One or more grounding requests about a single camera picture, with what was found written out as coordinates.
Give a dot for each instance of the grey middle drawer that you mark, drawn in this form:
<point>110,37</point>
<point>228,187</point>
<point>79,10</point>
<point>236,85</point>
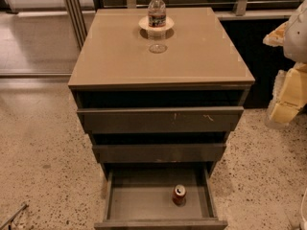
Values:
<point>159,153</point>

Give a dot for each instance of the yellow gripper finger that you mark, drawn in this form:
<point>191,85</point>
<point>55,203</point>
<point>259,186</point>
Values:
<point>276,37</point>
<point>289,94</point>

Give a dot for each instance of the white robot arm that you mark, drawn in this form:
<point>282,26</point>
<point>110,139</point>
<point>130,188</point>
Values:
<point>295,43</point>

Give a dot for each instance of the grey open bottom drawer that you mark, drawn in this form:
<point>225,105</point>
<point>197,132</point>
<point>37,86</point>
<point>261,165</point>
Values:
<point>141,199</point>

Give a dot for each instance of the grey top drawer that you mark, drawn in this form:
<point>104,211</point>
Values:
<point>160,119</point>

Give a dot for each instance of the clear plastic water bottle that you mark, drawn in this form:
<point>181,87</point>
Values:
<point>157,11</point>

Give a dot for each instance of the grey window frame post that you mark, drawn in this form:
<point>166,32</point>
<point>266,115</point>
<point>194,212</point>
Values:
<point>74,10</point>

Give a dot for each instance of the grey drawer cabinet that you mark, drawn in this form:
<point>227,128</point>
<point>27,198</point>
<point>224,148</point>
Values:
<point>200,67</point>

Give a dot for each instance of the red coke can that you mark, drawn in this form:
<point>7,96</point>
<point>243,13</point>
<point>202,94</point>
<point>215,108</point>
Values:
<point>179,194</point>

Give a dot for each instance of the white round plate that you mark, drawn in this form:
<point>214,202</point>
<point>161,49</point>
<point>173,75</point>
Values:
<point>156,27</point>

